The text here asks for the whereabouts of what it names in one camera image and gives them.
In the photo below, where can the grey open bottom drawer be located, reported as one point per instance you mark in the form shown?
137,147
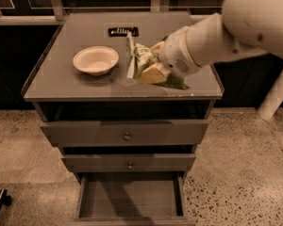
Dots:
131,199

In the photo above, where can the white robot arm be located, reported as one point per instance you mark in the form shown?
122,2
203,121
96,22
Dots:
244,28

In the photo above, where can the grey middle drawer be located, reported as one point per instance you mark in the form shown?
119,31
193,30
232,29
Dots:
129,162

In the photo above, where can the green jalapeno chip bag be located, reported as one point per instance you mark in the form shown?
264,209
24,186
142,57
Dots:
139,57

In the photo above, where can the white paper bowl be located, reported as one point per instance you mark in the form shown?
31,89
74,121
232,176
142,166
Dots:
96,60

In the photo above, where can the grey top drawer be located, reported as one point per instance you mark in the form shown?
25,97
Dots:
124,133

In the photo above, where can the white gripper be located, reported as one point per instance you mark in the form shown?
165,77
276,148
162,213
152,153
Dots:
174,56

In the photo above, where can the grey drawer cabinet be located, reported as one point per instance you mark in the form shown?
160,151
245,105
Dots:
60,92

